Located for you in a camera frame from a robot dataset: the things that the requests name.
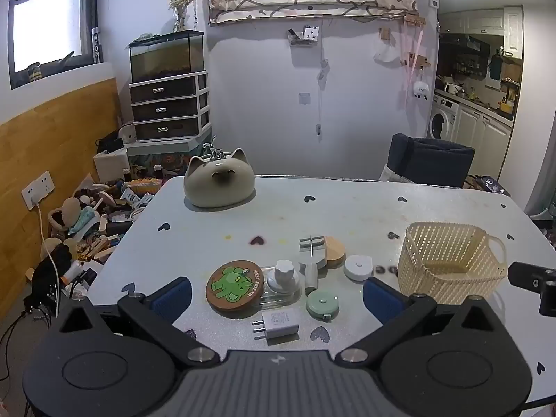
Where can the white wall switch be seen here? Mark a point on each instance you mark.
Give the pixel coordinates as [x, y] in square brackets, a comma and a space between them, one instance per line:
[304, 98]

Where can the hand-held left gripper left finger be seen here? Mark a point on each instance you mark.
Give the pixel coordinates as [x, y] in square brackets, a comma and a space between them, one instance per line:
[173, 299]

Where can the white kitchen wall cabinets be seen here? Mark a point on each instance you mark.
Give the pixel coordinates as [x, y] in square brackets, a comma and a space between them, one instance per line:
[478, 19]

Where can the green tape measure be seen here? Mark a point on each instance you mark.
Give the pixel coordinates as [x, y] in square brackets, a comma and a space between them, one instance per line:
[323, 306]

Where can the white drawer unit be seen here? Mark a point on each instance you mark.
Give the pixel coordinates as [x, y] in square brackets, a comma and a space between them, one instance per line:
[165, 108]

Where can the small wall shelf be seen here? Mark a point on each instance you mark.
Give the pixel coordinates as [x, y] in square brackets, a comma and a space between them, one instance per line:
[304, 34]

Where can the dried flowers in vase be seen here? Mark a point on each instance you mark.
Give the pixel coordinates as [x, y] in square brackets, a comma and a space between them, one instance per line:
[181, 2]

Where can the dark covered chair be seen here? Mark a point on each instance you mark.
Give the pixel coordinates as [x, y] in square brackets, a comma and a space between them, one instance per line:
[430, 160]

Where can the white charger plug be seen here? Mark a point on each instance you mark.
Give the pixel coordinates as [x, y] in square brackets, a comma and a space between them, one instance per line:
[280, 325]

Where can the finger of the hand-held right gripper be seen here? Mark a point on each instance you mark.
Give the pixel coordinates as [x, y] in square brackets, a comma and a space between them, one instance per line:
[527, 274]
[548, 299]

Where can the cream woven plastic basket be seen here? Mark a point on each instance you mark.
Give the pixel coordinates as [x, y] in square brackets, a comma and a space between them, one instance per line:
[434, 243]

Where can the white washing machine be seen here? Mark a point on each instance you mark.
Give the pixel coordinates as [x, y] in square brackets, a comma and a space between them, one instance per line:
[443, 117]

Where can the window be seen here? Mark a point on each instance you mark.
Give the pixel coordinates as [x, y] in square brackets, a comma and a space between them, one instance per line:
[47, 17]

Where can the metal keys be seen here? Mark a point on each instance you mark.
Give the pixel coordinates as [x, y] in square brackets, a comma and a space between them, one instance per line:
[213, 150]

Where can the clear plastic case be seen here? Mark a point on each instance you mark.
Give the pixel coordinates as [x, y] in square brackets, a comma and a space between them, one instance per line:
[278, 299]

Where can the small grey cylinder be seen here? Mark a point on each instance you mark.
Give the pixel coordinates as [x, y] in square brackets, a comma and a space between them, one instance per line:
[311, 280]

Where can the white kitchen base cabinets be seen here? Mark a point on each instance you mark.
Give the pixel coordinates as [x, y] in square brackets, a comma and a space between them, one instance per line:
[482, 139]

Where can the glass aquarium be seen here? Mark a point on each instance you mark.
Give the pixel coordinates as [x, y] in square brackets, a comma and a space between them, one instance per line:
[167, 58]

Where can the white wall socket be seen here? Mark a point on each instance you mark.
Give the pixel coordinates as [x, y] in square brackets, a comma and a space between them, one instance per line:
[38, 189]

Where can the round wooden disc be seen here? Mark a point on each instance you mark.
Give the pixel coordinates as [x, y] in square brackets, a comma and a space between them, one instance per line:
[335, 252]

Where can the beige cat-shaped ceramic pot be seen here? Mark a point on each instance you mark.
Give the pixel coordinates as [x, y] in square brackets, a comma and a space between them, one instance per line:
[217, 186]

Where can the white scalloped knob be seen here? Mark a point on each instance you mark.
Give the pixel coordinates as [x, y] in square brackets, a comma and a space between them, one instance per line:
[283, 274]

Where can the white round device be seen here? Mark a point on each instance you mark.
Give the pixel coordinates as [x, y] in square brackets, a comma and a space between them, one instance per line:
[357, 267]

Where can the round coaster green elephant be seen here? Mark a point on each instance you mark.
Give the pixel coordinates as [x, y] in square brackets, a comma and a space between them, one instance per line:
[230, 287]

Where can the pile of floor clutter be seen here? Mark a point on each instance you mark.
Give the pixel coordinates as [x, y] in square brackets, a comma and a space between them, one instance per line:
[87, 226]

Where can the grey round holder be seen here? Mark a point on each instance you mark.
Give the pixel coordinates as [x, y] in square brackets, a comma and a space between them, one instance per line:
[310, 247]

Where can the patterned gift bag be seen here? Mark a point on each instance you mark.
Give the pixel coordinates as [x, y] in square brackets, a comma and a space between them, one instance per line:
[488, 184]

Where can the white plush sheep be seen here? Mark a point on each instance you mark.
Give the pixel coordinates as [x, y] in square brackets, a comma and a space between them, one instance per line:
[420, 90]

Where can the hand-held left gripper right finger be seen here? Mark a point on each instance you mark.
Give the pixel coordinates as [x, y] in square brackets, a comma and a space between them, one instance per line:
[382, 300]

